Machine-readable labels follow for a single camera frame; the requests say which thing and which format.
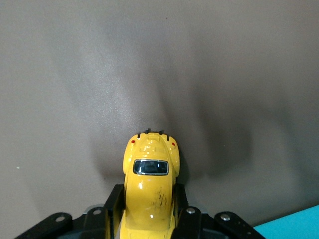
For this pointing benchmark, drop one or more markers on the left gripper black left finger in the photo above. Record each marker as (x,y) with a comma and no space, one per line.
(94,224)

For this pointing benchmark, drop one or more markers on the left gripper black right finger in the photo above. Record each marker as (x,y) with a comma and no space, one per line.
(189,224)

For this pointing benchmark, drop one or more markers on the yellow beetle toy car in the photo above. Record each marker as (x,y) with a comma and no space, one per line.
(149,189)

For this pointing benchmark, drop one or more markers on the teal plastic bin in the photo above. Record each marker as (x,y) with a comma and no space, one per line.
(294,224)

